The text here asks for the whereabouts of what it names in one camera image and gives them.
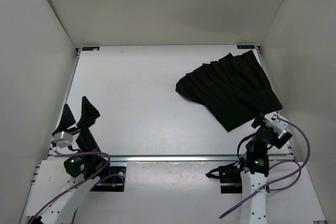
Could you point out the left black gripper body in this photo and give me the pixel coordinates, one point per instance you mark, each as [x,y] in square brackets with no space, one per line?
[85,134]

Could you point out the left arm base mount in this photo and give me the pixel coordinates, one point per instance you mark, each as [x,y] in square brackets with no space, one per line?
[112,179]

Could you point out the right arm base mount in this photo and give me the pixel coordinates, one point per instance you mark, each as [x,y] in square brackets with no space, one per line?
[231,175]

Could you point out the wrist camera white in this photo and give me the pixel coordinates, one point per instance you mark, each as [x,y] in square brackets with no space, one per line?
[62,139]
[276,124]

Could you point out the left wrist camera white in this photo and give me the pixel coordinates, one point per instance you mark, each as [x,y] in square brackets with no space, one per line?
[62,139]

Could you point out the black pleated skirt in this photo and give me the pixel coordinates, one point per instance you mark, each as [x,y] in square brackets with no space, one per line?
[235,89]

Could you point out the aluminium table edge rail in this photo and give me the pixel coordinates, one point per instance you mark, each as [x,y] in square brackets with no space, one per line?
[174,158]

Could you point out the right blue table label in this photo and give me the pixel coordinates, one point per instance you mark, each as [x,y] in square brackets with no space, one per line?
[245,46]

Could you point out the left blue table label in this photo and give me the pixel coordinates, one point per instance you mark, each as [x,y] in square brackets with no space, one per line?
[90,49]

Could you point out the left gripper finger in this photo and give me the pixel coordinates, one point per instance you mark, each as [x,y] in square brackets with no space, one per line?
[67,120]
[88,111]

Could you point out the blue table label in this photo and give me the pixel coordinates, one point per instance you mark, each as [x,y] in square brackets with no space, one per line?
[245,46]
[90,49]

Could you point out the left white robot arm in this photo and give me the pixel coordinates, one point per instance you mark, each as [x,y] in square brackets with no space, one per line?
[85,164]

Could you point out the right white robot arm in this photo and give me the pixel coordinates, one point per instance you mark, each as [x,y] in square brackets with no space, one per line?
[253,210]

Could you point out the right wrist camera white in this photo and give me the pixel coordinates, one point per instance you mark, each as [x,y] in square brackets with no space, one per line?
[276,124]

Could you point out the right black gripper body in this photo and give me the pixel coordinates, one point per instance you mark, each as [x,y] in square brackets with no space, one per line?
[261,123]

